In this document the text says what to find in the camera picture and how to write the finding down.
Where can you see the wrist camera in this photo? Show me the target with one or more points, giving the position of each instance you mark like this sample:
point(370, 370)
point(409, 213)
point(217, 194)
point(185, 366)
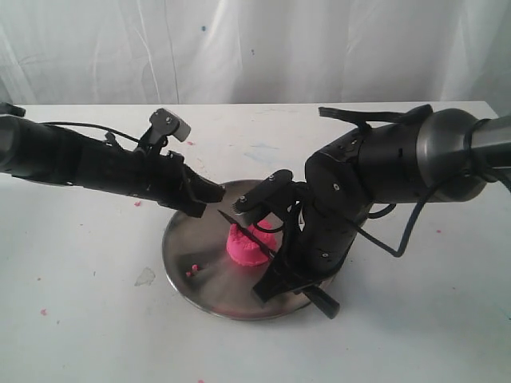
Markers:
point(162, 125)
point(277, 195)

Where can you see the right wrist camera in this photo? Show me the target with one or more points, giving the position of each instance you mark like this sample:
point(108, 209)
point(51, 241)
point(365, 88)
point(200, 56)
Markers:
point(277, 195)

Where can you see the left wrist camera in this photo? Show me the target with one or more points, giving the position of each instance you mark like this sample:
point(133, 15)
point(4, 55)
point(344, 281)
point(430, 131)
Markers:
point(162, 125)

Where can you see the round steel plate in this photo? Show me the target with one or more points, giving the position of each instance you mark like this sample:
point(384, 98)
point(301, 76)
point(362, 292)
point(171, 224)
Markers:
point(199, 267)

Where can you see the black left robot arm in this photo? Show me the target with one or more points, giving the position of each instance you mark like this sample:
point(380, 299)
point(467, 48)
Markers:
point(53, 153)

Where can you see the pink dough piece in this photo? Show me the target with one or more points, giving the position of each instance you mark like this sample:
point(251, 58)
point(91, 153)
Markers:
point(245, 252)

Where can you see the black serrated knife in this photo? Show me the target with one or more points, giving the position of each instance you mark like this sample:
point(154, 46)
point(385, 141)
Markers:
point(282, 277)

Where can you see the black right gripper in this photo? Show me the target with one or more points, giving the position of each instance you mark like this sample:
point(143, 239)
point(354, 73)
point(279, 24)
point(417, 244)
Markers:
point(317, 252)

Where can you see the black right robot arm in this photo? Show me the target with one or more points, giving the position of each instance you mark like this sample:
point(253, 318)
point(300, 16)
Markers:
point(419, 157)

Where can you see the white backdrop curtain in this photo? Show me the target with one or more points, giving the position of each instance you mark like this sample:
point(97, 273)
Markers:
point(199, 52)

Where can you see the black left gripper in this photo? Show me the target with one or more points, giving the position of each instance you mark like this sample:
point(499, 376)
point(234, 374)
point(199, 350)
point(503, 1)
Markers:
point(172, 184)

